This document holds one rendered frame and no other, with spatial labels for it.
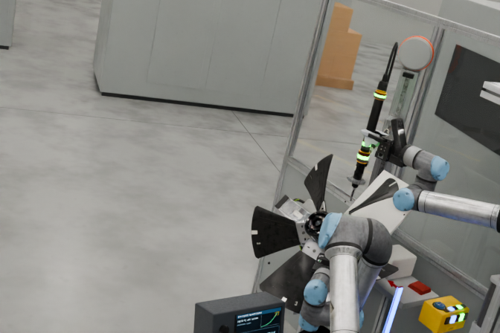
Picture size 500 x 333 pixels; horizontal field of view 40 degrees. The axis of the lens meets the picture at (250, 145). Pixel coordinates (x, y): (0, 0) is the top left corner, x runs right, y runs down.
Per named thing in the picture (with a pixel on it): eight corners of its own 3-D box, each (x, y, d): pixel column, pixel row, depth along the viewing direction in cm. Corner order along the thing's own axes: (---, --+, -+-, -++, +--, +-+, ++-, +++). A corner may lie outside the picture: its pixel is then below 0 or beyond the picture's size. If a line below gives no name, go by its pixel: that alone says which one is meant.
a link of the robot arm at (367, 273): (401, 215, 221) (355, 314, 249) (369, 210, 220) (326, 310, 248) (408, 241, 212) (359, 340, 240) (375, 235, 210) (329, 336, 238)
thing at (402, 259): (388, 259, 343) (395, 240, 340) (411, 276, 331) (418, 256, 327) (364, 263, 333) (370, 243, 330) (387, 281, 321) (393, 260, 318)
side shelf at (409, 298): (385, 262, 346) (386, 256, 345) (437, 301, 319) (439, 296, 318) (350, 267, 333) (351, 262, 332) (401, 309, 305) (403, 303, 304)
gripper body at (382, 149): (372, 155, 255) (398, 168, 247) (378, 134, 252) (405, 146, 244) (384, 154, 260) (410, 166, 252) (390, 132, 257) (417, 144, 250)
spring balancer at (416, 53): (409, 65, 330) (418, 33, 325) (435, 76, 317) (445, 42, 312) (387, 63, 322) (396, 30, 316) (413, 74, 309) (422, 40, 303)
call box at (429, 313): (443, 317, 279) (451, 294, 276) (462, 331, 271) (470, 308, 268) (416, 322, 270) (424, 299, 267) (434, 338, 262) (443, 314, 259)
